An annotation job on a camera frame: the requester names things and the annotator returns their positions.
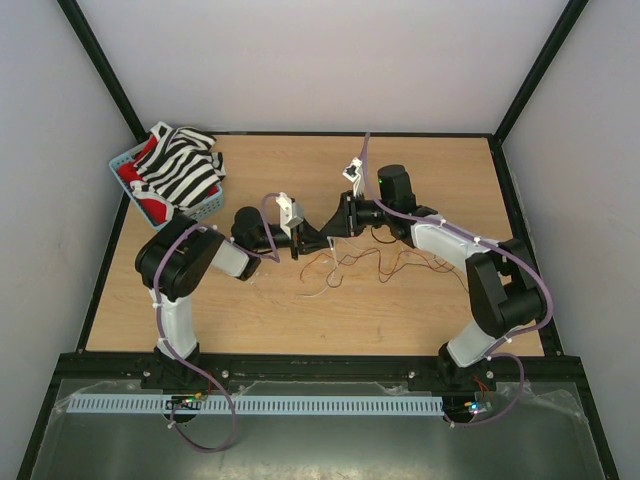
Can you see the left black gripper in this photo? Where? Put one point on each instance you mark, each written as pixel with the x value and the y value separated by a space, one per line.
pixel 306 238

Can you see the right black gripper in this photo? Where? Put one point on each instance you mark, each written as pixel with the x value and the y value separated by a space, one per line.
pixel 344 222

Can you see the white zip tie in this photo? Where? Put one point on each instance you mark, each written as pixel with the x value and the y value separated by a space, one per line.
pixel 332 247

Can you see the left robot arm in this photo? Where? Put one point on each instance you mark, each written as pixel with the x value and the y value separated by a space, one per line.
pixel 174 261

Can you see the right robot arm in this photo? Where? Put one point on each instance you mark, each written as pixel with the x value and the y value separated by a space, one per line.
pixel 505 291

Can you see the blue plastic basket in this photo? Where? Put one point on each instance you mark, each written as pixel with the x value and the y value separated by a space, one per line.
pixel 198 212

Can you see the zebra striped cloth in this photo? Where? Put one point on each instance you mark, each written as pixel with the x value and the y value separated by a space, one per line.
pixel 180 166

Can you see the red cloth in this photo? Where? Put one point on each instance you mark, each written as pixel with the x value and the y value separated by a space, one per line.
pixel 155 207

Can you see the left green circuit board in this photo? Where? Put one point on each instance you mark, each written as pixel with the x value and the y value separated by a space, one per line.
pixel 185 402

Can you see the green circuit board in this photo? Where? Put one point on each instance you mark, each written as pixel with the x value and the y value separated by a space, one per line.
pixel 185 402
pixel 478 407

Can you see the right green circuit board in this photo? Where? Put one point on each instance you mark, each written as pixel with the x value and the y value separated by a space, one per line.
pixel 478 407

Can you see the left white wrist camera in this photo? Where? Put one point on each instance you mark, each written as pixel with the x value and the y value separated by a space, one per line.
pixel 291 214

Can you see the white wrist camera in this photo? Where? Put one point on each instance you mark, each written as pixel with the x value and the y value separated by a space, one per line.
pixel 291 214
pixel 355 174

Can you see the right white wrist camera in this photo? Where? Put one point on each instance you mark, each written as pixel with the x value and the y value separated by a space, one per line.
pixel 355 174

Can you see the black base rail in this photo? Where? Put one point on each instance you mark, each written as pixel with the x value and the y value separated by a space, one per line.
pixel 419 373

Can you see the light blue slotted cable duct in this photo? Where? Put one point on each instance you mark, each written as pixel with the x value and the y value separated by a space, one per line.
pixel 263 405

